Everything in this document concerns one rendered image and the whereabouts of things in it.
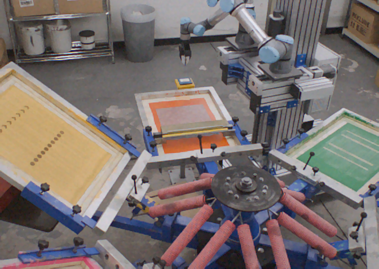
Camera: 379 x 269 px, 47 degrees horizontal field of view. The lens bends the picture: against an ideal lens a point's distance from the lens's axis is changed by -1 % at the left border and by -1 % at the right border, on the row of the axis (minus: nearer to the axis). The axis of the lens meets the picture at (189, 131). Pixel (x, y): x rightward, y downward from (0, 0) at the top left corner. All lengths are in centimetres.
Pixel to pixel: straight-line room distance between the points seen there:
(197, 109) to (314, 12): 103
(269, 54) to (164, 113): 80
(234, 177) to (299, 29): 150
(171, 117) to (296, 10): 109
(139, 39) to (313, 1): 312
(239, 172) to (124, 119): 290
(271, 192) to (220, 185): 21
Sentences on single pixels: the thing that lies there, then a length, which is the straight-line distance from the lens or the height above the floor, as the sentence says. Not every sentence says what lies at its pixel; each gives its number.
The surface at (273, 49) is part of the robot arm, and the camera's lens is 278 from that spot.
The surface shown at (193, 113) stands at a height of 96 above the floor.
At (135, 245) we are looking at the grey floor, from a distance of 341.
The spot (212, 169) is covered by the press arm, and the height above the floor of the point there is 104.
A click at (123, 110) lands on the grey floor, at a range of 489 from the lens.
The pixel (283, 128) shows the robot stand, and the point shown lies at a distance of 353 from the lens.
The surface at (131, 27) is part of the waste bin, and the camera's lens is 576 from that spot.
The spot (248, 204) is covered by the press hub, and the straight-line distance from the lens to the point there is 183.
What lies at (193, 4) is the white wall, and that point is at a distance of 635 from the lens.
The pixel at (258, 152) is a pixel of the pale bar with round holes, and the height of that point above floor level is 101.
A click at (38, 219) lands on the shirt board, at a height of 95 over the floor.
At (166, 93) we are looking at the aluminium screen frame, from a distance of 319.
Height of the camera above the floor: 255
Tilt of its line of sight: 34 degrees down
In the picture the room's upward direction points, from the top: 2 degrees clockwise
